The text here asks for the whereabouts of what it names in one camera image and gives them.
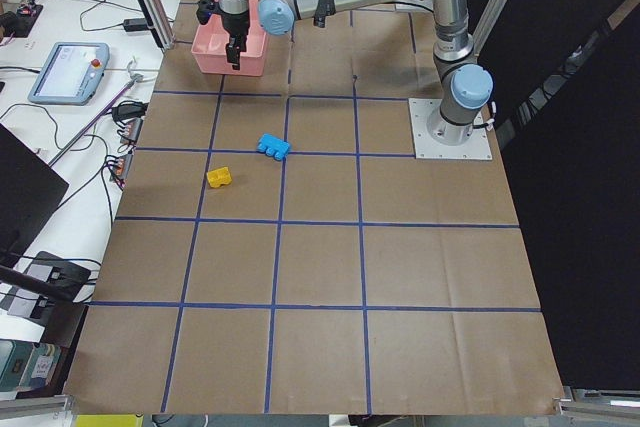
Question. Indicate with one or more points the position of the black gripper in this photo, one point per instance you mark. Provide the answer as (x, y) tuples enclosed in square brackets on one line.
[(233, 24)]

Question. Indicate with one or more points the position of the blue toy block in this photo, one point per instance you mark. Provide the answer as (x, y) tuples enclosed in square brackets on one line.
[(273, 146)]

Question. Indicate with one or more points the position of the pink plastic box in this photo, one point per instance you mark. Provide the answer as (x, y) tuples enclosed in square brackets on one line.
[(211, 45)]

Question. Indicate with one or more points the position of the yellow toy block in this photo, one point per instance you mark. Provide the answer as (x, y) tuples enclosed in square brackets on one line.
[(219, 177)]

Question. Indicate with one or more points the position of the teach pendant tablet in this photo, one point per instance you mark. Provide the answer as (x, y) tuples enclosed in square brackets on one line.
[(71, 74)]

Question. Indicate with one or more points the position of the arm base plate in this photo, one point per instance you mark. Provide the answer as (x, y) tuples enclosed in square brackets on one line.
[(436, 139)]

